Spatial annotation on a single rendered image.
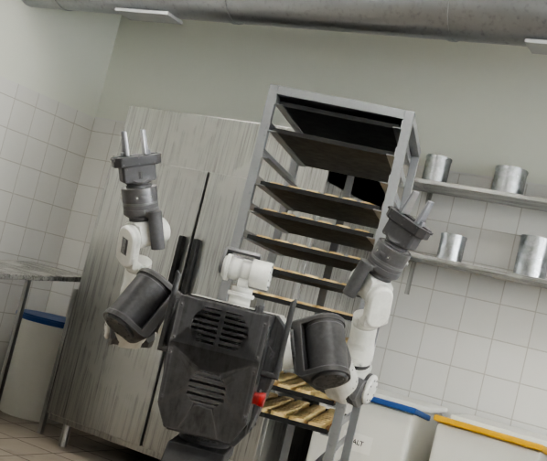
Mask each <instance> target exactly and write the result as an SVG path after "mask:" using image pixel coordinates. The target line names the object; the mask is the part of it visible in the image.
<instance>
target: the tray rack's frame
mask: <svg viewBox="0 0 547 461"><path fill-rule="evenodd" d="M277 95H278V97H279V98H280V100H281V101H282V102H288V103H292V104H297V105H302V106H306V107H312V108H317V109H321V110H326V111H331V112H335V113H344V114H348V115H353V116H358V117H362V118H367V119H371V120H376V121H381V122H385V123H394V124H398V125H400V127H399V128H401V125H402V120H403V118H404V115H405V110H403V109H397V108H392V107H388V106H383V105H379V104H374V103H369V102H360V101H355V100H351V99H346V98H341V97H337V96H331V95H326V94H322V93H317V92H312V91H304V90H298V89H294V88H289V87H285V86H280V85H279V87H278V91H277ZM409 147H410V152H411V161H410V165H409V168H408V173H407V177H406V180H405V184H404V189H403V193H402V200H401V204H400V207H399V209H400V208H402V206H403V205H404V203H405V201H406V200H407V198H409V196H410V195H411V193H412V190H413V182H414V179H415V175H416V170H417V167H418V163H419V159H420V154H421V147H420V141H419V135H418V130H417V123H416V118H415V116H414V120H413V127H412V131H411V135H410V139H409ZM298 167H299V165H298V164H297V163H296V161H295V160H294V159H293V158H292V159H291V163H290V166H289V171H288V173H289V174H290V175H291V176H292V177H293V178H294V179H296V175H297V170H298ZM354 178H355V177H354V176H349V175H347V179H346V183H345V187H344V191H343V195H342V198H350V194H351V190H352V186H353V182H354ZM281 212H286V213H287V212H288V209H286V208H285V207H284V206H282V205H280V208H279V213H281ZM282 234H283V233H282V232H281V231H279V230H278V229H276V228H274V231H273V240H275V239H279V240H281V239H282ZM329 251H330V252H337V251H338V244H336V243H332V242H331V244H330V248H329ZM276 257H277V254H275V253H273V252H269V253H268V257H267V262H268V263H273V266H274V265H275V261H276ZM332 271H333V267H331V266H327V265H326V267H325V271H324V275H323V279H324V278H325V279H328V280H330V278H331V274H332ZM326 297H327V289H322V288H320V290H319V295H318V299H317V302H316V305H317V306H323V307H324V304H325V301H326ZM265 303H266V300H263V299H259V298H257V302H256V305H260V306H265ZM360 409H361V406H360V407H359V408H356V407H354V406H353V407H352V411H351V415H350V418H349V426H348V430H347V433H346V438H345V442H344V445H343V450H342V454H341V458H340V461H349V457H350V452H351V448H352V445H353V441H354V436H355V433H356V429H357V424H358V420H359V414H360ZM294 431H295V426H294V425H291V424H288V425H287V428H286V432H285V436H284V443H283V447H282V451H281V454H280V459H279V461H287V458H288V455H289V451H290V447H291V443H292V439H293V435H294Z"/></svg>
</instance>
